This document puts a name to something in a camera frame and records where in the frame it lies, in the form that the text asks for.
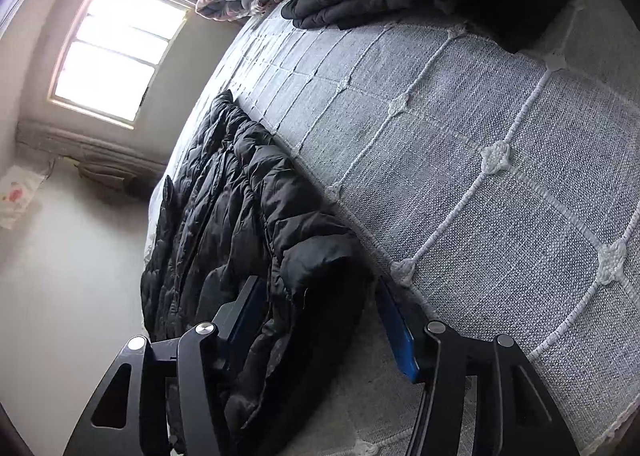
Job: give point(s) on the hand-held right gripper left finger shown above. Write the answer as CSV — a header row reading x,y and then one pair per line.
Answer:
x,y
247,316

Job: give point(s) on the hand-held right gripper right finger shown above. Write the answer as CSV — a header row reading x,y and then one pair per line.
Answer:
x,y
402,346

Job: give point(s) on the black puffer jacket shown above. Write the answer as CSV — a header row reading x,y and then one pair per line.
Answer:
x,y
240,206

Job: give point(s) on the window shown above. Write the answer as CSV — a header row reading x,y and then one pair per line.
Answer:
x,y
115,50

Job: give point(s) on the wall poster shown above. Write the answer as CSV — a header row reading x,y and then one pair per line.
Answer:
x,y
20,198

